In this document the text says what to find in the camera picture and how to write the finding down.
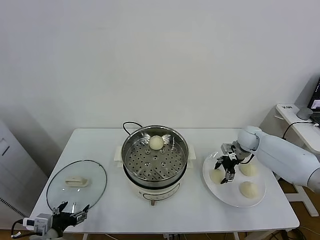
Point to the white plug on desk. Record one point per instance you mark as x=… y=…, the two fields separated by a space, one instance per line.
x=316 y=125

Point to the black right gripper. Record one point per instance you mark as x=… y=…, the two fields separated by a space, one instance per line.
x=229 y=162

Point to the white electric cooker pot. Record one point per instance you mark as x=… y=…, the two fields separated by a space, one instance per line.
x=155 y=192

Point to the grey round desk gadget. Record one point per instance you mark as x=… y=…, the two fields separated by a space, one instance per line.
x=303 y=113

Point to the white round plate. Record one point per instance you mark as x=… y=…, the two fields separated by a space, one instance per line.
x=225 y=195

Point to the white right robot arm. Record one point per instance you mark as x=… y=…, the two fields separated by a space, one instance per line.
x=275 y=155

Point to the white side desk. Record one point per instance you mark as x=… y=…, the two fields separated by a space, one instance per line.
x=302 y=130

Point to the stainless steel steamer basket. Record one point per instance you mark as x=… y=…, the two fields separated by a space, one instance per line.
x=135 y=160

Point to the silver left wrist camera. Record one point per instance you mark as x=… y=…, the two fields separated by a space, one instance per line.
x=37 y=222

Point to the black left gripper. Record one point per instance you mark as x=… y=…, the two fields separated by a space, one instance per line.
x=63 y=220

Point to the white steamed baozi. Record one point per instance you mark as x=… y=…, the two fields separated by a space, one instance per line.
x=248 y=189
x=248 y=170
x=215 y=176
x=156 y=142

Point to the white cabinet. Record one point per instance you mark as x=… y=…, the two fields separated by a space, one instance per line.
x=15 y=170

